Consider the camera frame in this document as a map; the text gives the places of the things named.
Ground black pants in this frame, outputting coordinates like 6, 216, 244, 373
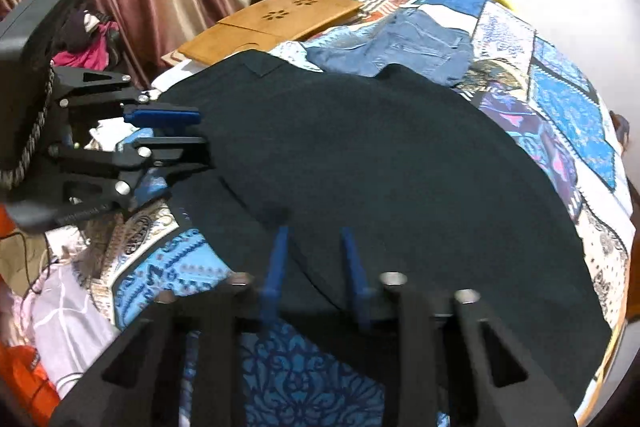
163, 51, 611, 405

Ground pile of dark clothes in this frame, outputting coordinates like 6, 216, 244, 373
51, 0, 124, 72

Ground white lilac crumpled cloth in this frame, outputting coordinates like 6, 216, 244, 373
32, 265, 119, 398

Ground wooden lap desk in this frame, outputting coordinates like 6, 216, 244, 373
162, 0, 362, 66

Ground folded blue jeans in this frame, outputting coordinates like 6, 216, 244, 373
305, 9, 474, 87

